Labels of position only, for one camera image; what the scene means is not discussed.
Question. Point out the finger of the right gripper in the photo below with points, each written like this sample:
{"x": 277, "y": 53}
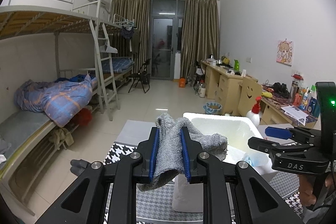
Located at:
{"x": 265, "y": 146}
{"x": 288, "y": 133}

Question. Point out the wooden smiley chair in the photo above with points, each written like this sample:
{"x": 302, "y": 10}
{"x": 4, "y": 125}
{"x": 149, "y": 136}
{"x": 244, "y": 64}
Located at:
{"x": 249, "y": 91}

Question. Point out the toiletry bottles group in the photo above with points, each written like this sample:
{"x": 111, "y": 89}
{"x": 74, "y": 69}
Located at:
{"x": 302, "y": 96}

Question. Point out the blue face mask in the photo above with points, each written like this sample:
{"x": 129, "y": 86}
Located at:
{"x": 256, "y": 159}

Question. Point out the black headphones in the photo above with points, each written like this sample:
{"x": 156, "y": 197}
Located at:
{"x": 281, "y": 89}

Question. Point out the metal bunk bed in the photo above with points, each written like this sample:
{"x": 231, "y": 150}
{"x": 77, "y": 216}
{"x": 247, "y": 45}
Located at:
{"x": 49, "y": 41}

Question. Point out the white red pump bottle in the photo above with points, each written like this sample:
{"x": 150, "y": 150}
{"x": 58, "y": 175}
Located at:
{"x": 253, "y": 114}

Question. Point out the glass balcony door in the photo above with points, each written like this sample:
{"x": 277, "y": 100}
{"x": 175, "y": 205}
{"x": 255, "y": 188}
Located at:
{"x": 166, "y": 22}

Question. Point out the brown curtain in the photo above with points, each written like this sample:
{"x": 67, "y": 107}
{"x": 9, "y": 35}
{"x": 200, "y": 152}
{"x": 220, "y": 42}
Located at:
{"x": 132, "y": 40}
{"x": 200, "y": 33}

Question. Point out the right brown curtain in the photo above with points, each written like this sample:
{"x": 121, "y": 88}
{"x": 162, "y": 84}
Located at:
{"x": 200, "y": 33}

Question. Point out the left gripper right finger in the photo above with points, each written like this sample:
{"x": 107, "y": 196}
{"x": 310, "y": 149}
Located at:
{"x": 232, "y": 193}

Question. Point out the black folding chair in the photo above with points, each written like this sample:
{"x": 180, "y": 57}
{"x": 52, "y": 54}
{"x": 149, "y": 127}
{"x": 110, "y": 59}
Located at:
{"x": 142, "y": 76}

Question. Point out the papers on desk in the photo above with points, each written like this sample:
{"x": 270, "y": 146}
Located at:
{"x": 295, "y": 113}

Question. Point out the houndstooth table mat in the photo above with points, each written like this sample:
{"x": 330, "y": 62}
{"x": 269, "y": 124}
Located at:
{"x": 156, "y": 206}

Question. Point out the yellow banana toy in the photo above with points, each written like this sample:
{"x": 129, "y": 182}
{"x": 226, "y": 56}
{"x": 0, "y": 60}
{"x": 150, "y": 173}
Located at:
{"x": 267, "y": 94}

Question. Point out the person's right hand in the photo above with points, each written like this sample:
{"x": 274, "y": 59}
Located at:
{"x": 306, "y": 196}

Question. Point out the blue trash basket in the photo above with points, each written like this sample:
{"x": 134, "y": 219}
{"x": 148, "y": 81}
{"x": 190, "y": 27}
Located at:
{"x": 212, "y": 108}

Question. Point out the wooden desk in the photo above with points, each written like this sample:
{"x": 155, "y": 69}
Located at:
{"x": 238, "y": 94}

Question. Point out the left brown curtain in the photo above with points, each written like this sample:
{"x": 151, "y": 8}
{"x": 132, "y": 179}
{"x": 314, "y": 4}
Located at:
{"x": 132, "y": 40}

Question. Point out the orange floor container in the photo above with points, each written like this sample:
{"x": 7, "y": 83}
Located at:
{"x": 182, "y": 82}

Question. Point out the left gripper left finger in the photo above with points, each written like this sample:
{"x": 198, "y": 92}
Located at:
{"x": 106, "y": 193}

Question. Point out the cartoon girl wall picture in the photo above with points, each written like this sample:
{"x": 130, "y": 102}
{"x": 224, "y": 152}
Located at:
{"x": 285, "y": 51}

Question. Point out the grey sock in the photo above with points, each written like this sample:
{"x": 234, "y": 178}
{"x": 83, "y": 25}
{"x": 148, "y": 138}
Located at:
{"x": 169, "y": 160}

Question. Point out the blue plaid blanket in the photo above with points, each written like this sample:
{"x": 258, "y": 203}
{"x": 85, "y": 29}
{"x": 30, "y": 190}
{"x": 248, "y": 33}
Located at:
{"x": 60, "y": 101}

